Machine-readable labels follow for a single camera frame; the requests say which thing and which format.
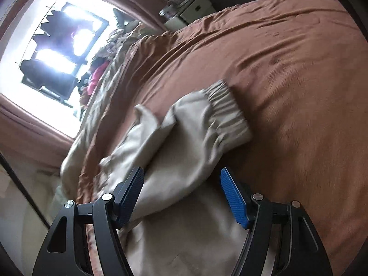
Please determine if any white bedside drawer cabinet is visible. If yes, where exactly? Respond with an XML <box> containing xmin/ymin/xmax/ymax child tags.
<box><xmin>159</xmin><ymin>0</ymin><xmax>216</xmax><ymax>31</ymax></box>

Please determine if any rust brown bed cover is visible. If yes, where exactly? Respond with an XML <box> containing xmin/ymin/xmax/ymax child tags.
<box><xmin>77</xmin><ymin>0</ymin><xmax>367</xmax><ymax>275</ymax></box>

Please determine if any olive beige duvet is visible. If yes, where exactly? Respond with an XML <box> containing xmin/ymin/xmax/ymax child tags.
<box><xmin>60</xmin><ymin>23</ymin><xmax>158</xmax><ymax>199</ymax></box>

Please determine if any beige jacket garment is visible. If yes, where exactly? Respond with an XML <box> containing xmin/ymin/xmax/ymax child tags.
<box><xmin>95</xmin><ymin>81</ymin><xmax>251</xmax><ymax>275</ymax></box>

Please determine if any pink cloth on windowsill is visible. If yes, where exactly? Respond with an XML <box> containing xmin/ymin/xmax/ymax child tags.
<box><xmin>87</xmin><ymin>60</ymin><xmax>110</xmax><ymax>95</ymax></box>

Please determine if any pink brown curtain left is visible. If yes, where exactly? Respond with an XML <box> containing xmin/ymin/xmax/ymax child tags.
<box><xmin>1</xmin><ymin>95</ymin><xmax>74</xmax><ymax>170</ymax></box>

